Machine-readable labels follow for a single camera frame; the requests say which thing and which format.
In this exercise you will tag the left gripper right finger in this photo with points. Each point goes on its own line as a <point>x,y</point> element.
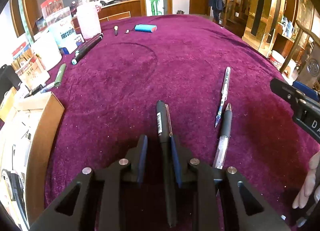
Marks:
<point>197,179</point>

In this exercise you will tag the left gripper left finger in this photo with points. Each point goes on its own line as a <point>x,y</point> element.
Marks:
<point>129,169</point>

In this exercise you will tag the black brush pen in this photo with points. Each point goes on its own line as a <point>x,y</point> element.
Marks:
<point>163,131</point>

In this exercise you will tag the clear grip retractable pen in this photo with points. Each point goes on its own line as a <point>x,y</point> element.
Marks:
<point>222,146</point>

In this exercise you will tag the clear patterned pen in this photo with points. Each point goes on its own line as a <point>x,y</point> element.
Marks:
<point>224,94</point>

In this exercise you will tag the white gloved right hand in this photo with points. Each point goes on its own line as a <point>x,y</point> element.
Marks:
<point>308,185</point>

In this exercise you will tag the purple velvet tablecloth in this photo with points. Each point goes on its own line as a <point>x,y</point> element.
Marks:
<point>110,100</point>

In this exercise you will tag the cardboard box tray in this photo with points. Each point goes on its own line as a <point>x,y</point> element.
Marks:
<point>26,142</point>

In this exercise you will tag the black teal-tipped marker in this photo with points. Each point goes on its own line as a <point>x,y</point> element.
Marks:
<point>86,47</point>

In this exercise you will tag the person in dark jacket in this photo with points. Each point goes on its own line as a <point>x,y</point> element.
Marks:
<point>217,7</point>

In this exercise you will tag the blue battery pack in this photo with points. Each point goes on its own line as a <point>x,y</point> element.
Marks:
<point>145,28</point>

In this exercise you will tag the pink woven cup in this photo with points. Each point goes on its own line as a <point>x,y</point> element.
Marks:
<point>88,19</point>

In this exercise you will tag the red lid plastic jar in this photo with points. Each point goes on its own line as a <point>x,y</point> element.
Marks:
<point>49,7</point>

